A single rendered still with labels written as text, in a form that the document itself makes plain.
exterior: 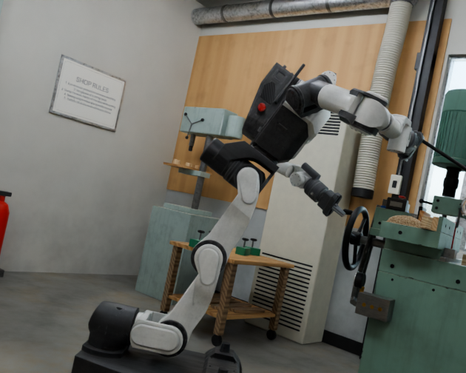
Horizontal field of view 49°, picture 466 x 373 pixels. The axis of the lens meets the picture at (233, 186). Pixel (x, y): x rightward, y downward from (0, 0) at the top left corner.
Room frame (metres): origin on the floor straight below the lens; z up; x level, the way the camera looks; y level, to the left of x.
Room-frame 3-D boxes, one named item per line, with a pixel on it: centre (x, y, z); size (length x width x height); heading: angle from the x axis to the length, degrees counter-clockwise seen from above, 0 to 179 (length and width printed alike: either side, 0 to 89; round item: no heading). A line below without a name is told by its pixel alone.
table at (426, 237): (2.14, -0.77, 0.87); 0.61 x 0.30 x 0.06; 149
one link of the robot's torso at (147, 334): (2.09, 0.17, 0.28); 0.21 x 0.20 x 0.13; 89
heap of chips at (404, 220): (1.92, -0.66, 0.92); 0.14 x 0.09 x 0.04; 59
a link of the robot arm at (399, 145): (1.88, -0.55, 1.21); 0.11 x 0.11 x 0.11; 59
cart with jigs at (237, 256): (3.46, -0.09, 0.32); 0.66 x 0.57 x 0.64; 139
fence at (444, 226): (2.06, -0.90, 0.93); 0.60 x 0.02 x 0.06; 149
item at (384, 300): (1.94, -0.61, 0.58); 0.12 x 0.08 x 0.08; 59
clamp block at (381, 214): (2.18, -0.70, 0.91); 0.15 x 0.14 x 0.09; 149
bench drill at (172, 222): (4.24, 0.27, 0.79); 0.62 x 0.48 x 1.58; 51
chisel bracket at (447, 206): (2.08, -0.89, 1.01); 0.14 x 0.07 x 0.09; 59
